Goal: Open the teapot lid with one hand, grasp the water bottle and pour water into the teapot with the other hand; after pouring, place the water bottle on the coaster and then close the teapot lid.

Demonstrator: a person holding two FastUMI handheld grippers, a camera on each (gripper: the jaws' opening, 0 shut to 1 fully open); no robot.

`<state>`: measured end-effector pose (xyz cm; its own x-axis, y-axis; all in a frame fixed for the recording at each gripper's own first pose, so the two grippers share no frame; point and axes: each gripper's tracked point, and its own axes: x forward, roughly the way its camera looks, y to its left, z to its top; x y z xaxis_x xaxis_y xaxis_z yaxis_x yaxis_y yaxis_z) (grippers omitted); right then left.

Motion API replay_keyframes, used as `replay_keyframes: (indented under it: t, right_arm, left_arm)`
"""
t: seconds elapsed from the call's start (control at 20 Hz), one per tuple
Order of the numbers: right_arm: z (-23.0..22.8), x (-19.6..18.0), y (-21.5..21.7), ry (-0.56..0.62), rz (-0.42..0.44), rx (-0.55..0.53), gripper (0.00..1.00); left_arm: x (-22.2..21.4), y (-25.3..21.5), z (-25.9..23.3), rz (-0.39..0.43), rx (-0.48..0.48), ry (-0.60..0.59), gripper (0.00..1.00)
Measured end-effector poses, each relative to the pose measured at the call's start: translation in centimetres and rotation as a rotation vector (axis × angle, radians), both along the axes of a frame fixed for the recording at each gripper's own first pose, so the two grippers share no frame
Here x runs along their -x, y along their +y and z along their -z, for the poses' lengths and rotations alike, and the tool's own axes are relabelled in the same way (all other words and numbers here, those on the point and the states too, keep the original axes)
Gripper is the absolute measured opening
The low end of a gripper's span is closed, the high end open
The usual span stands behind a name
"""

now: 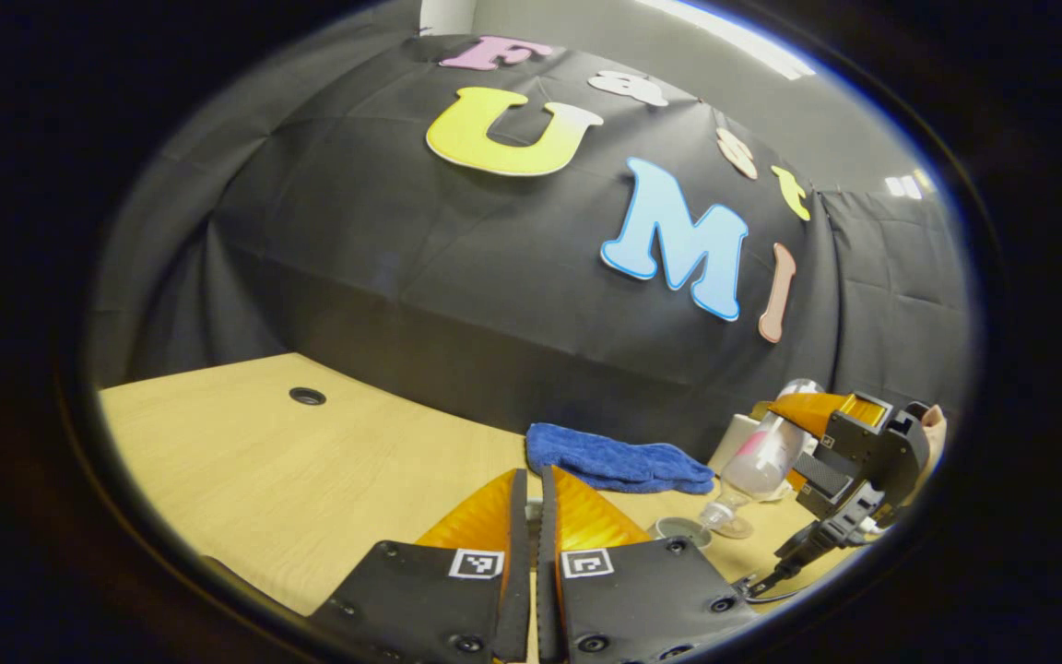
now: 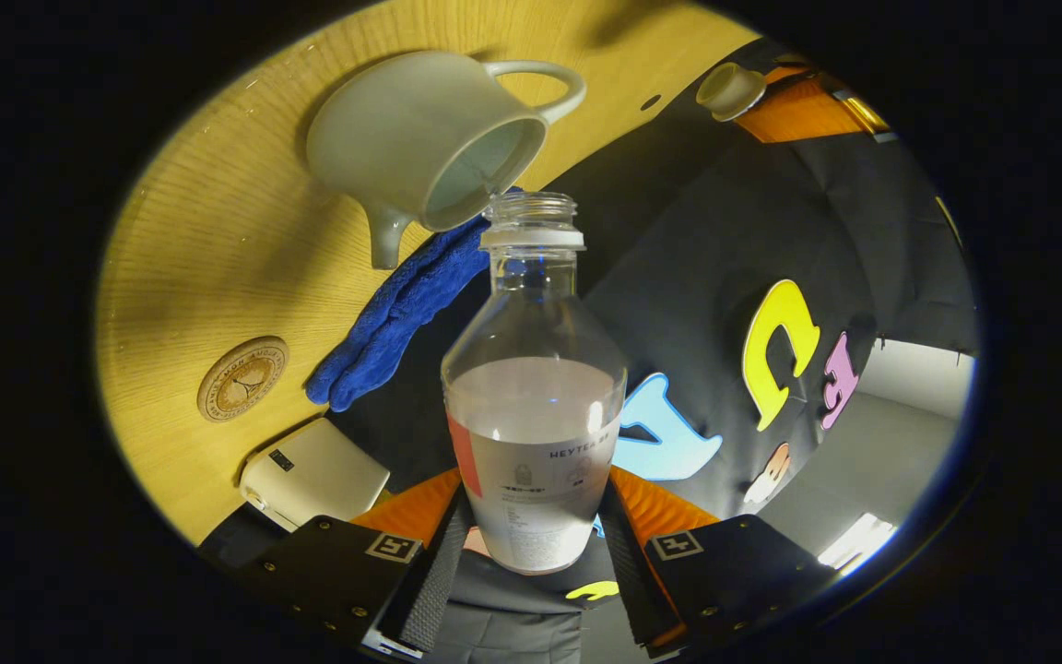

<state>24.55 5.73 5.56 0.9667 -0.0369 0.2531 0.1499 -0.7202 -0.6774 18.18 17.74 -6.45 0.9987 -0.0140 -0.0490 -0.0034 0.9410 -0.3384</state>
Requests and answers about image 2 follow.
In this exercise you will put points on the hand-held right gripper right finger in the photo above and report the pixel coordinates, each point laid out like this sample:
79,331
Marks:
628,572

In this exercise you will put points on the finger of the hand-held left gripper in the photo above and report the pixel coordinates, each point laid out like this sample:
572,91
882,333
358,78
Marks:
808,115
794,72

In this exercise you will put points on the white teacup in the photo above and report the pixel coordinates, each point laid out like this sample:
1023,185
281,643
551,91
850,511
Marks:
402,129

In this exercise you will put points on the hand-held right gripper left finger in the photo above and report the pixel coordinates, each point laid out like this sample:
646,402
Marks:
434,581

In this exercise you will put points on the white toaster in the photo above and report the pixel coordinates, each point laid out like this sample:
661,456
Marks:
319,470

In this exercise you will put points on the blue towel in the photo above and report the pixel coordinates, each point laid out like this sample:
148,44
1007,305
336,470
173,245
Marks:
402,304

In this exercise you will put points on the clear plastic water bottle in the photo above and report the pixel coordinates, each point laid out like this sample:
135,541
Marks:
531,443

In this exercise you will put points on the white teacup lid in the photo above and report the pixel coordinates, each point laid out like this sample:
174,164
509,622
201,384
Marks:
729,90

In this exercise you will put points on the round wooden coaster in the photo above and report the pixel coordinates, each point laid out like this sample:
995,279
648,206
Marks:
242,379

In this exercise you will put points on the ceiling light panel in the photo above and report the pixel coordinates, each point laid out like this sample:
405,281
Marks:
858,539

